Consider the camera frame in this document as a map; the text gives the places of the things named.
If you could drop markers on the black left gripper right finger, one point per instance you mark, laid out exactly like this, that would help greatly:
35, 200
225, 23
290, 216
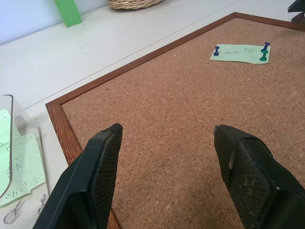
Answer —
257, 176

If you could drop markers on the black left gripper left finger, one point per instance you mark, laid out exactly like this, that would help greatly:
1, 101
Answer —
78, 181

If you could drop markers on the wood-framed cork board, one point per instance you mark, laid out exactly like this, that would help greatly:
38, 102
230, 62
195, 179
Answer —
190, 114

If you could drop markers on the green push pin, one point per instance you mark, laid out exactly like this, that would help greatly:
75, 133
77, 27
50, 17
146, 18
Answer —
264, 55

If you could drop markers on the green paper note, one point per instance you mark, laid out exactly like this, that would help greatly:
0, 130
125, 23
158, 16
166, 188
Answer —
238, 53

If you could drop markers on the blue push pin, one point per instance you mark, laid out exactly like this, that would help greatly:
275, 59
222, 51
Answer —
216, 51
266, 46

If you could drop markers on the green paper sheet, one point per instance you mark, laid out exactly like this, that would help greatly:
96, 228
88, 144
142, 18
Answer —
21, 171

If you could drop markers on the metal eye hook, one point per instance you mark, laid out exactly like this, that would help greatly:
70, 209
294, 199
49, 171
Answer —
10, 214

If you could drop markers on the clear plastic box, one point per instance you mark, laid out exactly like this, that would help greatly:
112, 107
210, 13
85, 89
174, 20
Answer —
14, 133

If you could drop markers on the green upright block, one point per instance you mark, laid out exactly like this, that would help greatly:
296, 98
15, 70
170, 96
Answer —
69, 12

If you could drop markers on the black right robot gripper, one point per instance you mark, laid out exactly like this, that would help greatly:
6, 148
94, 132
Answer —
296, 8

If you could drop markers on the woven wicker basket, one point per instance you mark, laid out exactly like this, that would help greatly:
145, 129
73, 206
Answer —
133, 3

